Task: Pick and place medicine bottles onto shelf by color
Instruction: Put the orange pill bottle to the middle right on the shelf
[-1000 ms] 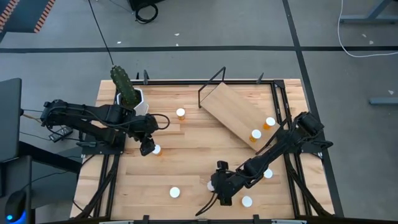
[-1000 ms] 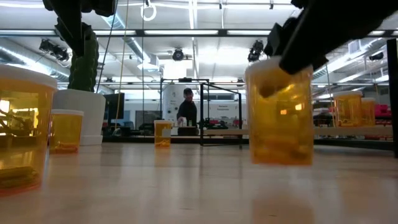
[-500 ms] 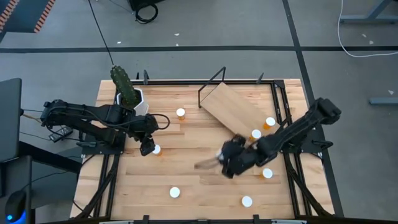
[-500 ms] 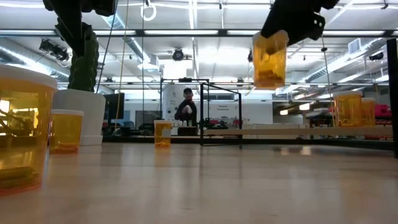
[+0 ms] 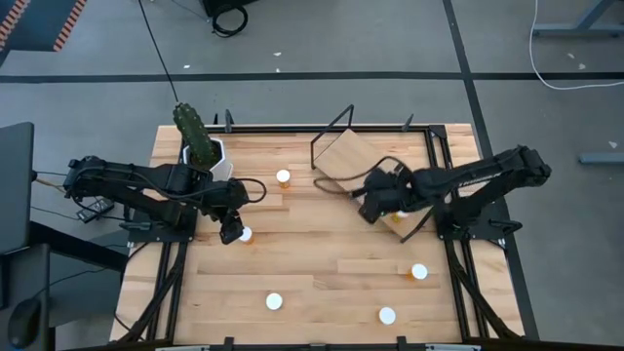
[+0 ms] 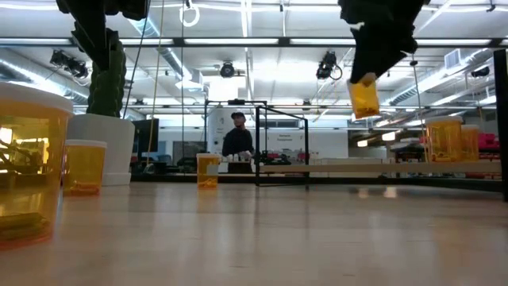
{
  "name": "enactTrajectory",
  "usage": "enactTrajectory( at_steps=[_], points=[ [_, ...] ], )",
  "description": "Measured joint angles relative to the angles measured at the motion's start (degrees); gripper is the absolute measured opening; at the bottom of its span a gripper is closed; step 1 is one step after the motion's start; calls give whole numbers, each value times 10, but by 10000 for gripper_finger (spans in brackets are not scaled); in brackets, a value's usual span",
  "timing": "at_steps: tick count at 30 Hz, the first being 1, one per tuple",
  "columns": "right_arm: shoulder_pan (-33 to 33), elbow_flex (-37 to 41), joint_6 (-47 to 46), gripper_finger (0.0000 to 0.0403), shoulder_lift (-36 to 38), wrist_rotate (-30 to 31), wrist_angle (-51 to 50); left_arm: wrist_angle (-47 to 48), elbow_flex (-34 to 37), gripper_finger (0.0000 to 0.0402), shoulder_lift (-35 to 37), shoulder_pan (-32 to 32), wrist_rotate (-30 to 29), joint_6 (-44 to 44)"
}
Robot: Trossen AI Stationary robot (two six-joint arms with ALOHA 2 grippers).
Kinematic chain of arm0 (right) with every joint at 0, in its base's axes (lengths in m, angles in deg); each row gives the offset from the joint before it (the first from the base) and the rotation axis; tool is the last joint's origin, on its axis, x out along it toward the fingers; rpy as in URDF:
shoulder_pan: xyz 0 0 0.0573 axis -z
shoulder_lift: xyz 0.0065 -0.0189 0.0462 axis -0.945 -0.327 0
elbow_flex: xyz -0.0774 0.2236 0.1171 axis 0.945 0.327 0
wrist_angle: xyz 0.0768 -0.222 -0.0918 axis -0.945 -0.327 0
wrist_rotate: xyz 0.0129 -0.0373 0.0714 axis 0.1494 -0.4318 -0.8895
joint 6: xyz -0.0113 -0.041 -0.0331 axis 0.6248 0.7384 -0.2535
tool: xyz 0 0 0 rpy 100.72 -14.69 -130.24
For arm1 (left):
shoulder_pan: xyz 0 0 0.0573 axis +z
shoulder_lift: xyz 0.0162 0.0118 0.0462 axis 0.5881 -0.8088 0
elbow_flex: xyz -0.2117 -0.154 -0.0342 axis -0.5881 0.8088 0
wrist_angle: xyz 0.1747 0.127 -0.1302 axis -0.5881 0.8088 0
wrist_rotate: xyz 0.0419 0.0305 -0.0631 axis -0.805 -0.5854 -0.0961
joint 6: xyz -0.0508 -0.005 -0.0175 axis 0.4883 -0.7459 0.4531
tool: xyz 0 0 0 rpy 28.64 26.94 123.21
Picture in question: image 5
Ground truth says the white plant pot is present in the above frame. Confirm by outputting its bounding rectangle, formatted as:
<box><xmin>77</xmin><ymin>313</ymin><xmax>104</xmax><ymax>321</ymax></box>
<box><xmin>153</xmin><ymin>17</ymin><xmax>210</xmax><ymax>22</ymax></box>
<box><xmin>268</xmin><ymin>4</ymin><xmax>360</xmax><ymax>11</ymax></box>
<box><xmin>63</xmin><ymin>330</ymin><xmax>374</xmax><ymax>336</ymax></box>
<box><xmin>181</xmin><ymin>136</ymin><xmax>234</xmax><ymax>181</ymax></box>

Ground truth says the green cactus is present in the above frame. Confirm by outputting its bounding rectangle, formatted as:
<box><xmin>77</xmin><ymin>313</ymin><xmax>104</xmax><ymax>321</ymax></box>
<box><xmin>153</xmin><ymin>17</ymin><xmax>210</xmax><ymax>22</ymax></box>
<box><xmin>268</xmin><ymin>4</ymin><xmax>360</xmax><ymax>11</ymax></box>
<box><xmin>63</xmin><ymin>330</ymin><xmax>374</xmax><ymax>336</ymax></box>
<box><xmin>173</xmin><ymin>101</ymin><xmax>220</xmax><ymax>170</ymax></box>

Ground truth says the black power adapter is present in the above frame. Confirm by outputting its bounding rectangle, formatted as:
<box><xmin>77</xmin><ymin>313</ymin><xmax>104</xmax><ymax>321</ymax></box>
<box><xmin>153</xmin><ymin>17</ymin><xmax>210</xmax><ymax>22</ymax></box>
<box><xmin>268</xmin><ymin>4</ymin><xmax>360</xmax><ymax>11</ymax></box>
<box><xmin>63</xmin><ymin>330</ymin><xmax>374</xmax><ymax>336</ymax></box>
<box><xmin>76</xmin><ymin>196</ymin><xmax>116</xmax><ymax>224</ymax></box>

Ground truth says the dark side desk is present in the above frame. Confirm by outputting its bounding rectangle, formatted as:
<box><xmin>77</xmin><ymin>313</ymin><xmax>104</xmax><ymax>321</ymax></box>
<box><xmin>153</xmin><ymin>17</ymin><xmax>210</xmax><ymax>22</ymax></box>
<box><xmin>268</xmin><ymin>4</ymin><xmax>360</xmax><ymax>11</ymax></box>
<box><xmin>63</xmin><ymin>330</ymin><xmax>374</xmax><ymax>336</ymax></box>
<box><xmin>0</xmin><ymin>219</ymin><xmax>129</xmax><ymax>351</ymax></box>

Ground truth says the dark grey screen panel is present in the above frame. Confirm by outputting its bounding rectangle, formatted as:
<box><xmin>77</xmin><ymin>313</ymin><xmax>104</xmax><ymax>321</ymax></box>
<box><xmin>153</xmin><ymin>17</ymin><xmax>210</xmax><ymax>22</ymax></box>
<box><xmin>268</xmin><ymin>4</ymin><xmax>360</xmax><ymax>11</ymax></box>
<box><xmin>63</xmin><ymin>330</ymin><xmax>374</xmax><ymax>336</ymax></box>
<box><xmin>0</xmin><ymin>121</ymin><xmax>36</xmax><ymax>255</ymax></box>

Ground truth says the black box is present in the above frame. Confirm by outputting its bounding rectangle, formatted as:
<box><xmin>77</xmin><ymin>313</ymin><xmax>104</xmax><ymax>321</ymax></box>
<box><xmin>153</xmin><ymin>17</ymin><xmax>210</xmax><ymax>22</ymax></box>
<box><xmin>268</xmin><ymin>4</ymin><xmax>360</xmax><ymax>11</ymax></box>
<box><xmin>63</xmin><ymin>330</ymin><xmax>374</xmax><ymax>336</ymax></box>
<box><xmin>200</xmin><ymin>0</ymin><xmax>259</xmax><ymax>19</ymax></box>

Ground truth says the grey metal bar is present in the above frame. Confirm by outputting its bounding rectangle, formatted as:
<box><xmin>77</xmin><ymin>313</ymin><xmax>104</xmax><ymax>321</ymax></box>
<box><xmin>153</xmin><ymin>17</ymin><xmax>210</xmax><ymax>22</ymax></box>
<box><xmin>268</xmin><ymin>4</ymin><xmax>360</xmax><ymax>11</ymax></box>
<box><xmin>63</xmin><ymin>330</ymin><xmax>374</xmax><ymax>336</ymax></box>
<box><xmin>578</xmin><ymin>152</ymin><xmax>624</xmax><ymax>166</ymax></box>

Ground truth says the black computer mouse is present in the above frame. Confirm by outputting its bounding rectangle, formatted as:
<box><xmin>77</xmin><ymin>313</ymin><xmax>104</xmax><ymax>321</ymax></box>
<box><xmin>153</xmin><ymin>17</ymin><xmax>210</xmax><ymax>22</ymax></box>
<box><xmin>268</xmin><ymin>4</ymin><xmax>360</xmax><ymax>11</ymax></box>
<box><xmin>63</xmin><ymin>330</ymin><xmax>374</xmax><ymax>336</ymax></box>
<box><xmin>7</xmin><ymin>297</ymin><xmax>43</xmax><ymax>350</ymax></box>

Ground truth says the blue-grey table leg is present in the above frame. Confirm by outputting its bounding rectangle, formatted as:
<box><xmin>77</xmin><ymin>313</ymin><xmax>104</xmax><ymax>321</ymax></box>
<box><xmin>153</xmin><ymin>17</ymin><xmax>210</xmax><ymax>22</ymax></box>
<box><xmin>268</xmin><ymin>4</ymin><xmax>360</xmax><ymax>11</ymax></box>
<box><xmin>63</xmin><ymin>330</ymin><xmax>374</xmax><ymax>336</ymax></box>
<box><xmin>531</xmin><ymin>0</ymin><xmax>624</xmax><ymax>39</ymax></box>

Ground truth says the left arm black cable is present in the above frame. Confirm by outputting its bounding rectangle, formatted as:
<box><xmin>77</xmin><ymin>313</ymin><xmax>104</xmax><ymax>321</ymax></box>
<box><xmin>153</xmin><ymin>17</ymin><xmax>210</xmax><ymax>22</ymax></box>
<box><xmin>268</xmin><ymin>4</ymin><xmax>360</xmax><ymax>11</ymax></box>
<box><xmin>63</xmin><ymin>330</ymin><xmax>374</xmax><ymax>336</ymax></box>
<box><xmin>233</xmin><ymin>177</ymin><xmax>268</xmax><ymax>205</ymax></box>

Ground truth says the wooden tray with black frame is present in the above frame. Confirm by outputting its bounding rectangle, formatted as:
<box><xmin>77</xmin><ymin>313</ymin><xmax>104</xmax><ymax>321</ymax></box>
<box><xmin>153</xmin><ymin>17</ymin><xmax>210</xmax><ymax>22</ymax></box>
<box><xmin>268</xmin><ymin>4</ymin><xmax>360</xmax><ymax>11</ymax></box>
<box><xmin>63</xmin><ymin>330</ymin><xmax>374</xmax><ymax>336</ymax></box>
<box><xmin>310</xmin><ymin>103</ymin><xmax>459</xmax><ymax>244</ymax></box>

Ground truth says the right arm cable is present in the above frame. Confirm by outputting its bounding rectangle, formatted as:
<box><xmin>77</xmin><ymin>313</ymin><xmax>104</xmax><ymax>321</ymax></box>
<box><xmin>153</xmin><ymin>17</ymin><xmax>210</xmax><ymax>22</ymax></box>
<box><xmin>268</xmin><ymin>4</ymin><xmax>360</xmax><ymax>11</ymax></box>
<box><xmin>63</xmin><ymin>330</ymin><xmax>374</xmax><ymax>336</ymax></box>
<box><xmin>313</xmin><ymin>155</ymin><xmax>413</xmax><ymax>196</ymax></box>

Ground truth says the black table frame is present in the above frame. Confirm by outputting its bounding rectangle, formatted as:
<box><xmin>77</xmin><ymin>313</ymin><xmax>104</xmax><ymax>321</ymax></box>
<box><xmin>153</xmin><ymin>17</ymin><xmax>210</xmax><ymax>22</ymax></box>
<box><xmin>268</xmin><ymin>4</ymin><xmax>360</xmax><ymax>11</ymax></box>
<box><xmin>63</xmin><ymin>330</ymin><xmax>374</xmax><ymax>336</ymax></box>
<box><xmin>116</xmin><ymin>109</ymin><xmax>526</xmax><ymax>351</ymax></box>

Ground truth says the yellow floor cable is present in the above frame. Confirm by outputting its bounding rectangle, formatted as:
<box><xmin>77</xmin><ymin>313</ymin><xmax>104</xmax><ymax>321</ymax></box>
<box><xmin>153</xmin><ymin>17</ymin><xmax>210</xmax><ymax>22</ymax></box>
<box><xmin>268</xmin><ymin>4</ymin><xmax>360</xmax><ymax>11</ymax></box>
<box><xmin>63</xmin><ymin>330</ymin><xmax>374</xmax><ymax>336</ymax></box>
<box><xmin>34</xmin><ymin>175</ymin><xmax>67</xmax><ymax>194</ymax></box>

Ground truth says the long black cable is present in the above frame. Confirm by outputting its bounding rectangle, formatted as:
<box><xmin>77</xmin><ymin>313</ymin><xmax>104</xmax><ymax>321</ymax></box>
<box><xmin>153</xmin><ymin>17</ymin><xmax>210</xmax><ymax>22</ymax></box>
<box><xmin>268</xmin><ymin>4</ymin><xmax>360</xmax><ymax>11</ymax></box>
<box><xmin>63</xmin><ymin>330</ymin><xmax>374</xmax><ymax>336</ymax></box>
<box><xmin>137</xmin><ymin>0</ymin><xmax>180</xmax><ymax>104</ymax></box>

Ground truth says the coiled black cable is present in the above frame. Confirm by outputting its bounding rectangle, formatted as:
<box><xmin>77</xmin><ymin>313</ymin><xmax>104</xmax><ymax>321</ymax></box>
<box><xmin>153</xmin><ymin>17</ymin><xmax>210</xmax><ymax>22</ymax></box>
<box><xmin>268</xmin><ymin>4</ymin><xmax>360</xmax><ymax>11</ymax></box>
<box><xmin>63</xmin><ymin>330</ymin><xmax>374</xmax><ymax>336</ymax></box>
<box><xmin>210</xmin><ymin>3</ymin><xmax>250</xmax><ymax>39</ymax></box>

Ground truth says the white floor cable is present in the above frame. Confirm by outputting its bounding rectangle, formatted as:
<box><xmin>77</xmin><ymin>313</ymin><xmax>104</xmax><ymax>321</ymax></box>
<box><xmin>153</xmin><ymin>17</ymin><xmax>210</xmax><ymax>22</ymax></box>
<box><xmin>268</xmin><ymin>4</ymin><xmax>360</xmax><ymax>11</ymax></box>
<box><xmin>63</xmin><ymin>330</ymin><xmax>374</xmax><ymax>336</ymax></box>
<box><xmin>528</xmin><ymin>0</ymin><xmax>624</xmax><ymax>92</ymax></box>

